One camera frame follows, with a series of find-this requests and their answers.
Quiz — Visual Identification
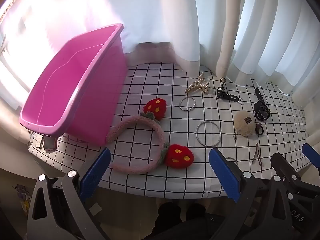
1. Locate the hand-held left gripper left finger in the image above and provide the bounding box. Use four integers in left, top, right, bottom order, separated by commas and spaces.
26, 147, 112, 240

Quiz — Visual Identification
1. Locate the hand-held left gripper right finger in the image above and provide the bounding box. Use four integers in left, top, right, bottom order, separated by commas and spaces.
209, 147, 287, 240

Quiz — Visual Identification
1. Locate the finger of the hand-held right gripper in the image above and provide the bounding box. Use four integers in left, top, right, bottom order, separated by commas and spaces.
271, 152, 320, 233
302, 142, 320, 180

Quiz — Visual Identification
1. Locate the large silver bangle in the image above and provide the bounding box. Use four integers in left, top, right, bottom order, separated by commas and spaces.
196, 121, 221, 147

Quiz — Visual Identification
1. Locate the pink strawberry plush headband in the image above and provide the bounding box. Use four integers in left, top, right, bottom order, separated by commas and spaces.
106, 98, 194, 175

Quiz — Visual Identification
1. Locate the small silver ring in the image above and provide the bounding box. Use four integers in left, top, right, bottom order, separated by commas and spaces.
179, 96, 197, 111

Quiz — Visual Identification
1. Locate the pink plastic tub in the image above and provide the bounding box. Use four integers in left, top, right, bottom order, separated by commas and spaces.
19, 23, 128, 147

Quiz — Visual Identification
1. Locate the brown hair pin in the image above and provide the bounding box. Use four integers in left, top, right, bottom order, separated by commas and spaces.
252, 143, 263, 166

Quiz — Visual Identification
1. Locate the white black checked tablecloth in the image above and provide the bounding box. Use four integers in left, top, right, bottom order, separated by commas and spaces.
27, 61, 307, 200

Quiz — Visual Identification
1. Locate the pearl hair claw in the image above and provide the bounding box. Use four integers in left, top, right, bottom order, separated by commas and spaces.
184, 72, 210, 95

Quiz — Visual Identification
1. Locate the beige curtain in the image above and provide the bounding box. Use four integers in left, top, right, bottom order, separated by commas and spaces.
215, 0, 248, 80

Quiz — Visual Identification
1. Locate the white curtain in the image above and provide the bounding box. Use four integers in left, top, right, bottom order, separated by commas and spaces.
0, 0, 320, 100

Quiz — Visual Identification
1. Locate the beige pompom keychain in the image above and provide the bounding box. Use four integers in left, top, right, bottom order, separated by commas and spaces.
233, 110, 256, 140

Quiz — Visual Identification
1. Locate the black strap keychain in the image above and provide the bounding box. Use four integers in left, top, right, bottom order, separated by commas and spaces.
216, 77, 245, 105

